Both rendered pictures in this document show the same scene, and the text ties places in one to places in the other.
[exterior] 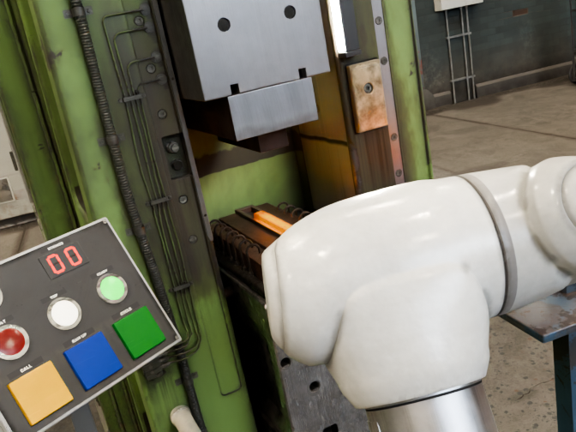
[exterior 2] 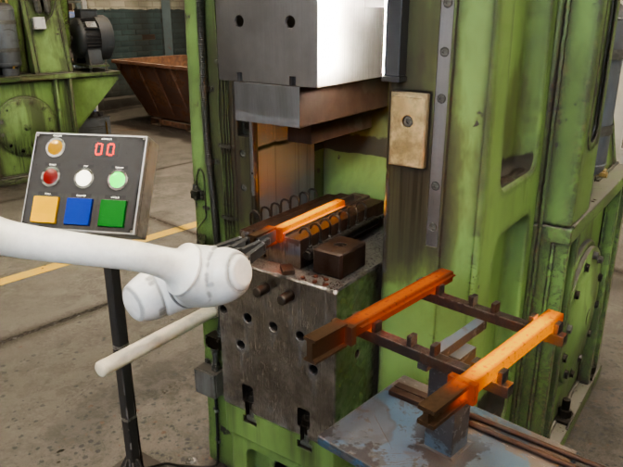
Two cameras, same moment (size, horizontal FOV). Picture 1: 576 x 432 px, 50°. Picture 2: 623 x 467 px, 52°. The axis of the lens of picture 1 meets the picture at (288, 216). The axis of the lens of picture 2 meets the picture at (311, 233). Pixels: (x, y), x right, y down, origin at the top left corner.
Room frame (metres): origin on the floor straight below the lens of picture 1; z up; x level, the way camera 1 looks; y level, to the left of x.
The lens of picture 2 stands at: (0.61, -1.38, 1.54)
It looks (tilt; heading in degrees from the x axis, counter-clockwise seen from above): 20 degrees down; 58
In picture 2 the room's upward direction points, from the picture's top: straight up
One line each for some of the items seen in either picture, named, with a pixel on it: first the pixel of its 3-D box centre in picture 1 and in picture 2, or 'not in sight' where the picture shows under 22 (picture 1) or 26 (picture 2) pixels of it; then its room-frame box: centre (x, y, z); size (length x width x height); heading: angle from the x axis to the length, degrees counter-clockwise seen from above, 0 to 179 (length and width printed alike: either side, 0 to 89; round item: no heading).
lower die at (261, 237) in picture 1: (267, 240); (315, 223); (1.53, 0.06, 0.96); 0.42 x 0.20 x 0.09; 23
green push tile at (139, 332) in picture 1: (138, 333); (112, 213); (1.03, 0.31, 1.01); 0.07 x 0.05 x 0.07; 138
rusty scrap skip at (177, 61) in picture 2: not in sight; (191, 93); (3.85, 6.80, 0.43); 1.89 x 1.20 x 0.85; 105
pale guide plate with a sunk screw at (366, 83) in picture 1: (367, 96); (409, 130); (1.58, -0.26, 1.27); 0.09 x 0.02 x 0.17; 113
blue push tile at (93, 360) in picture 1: (93, 360); (79, 211); (0.96, 0.38, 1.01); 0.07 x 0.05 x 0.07; 138
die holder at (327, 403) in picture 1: (302, 321); (333, 311); (1.56, 0.02, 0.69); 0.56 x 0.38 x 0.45; 23
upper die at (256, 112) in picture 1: (239, 104); (316, 94); (1.53, 0.06, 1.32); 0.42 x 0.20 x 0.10; 23
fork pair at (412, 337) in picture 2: not in sight; (455, 322); (1.37, -0.65, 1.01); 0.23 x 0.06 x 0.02; 16
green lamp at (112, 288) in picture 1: (111, 288); (117, 180); (1.06, 0.34, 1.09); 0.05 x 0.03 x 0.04; 113
